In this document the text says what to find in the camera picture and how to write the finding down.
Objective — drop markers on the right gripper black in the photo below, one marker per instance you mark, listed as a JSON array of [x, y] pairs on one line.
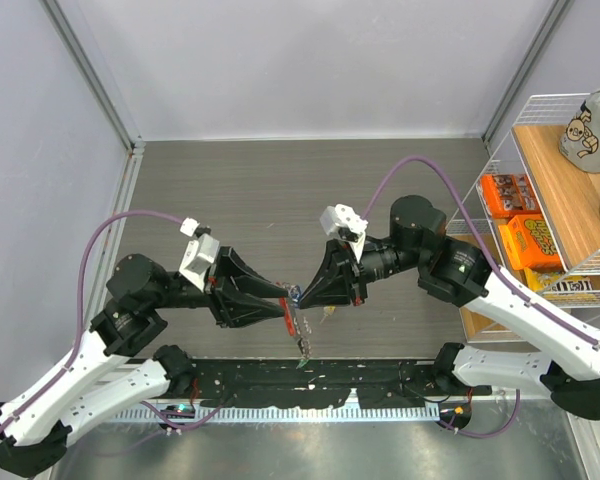
[[342, 278]]

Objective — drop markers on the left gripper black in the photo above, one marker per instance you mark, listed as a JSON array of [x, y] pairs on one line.
[[240, 308]]

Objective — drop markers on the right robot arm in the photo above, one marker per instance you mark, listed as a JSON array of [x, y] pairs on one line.
[[566, 363]]

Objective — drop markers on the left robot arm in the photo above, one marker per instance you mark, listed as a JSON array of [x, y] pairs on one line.
[[38, 426]]

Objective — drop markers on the green key tag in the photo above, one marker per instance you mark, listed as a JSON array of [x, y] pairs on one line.
[[302, 363]]

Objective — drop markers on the orange snack box top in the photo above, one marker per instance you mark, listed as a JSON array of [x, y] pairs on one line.
[[508, 195]]

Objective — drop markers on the orange yellow snack box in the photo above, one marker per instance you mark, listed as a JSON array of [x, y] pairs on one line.
[[528, 243]]

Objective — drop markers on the yellow snack bag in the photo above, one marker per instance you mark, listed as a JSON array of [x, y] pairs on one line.
[[555, 286]]

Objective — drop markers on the grey printed pouch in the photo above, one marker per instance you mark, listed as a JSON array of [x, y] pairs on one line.
[[591, 132]]

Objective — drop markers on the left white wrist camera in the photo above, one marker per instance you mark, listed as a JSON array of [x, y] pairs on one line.
[[200, 253]]

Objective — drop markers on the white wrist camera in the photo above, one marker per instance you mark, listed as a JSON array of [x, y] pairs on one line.
[[200, 253], [342, 223]]

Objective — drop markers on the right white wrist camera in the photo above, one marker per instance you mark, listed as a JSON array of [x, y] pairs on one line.
[[342, 223]]

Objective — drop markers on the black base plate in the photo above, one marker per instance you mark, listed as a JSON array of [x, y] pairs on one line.
[[322, 384]]

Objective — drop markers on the white slotted cable duct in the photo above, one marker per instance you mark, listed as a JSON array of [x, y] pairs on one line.
[[350, 412]]

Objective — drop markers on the white wire shelf rack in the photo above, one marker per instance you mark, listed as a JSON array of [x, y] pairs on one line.
[[569, 198]]

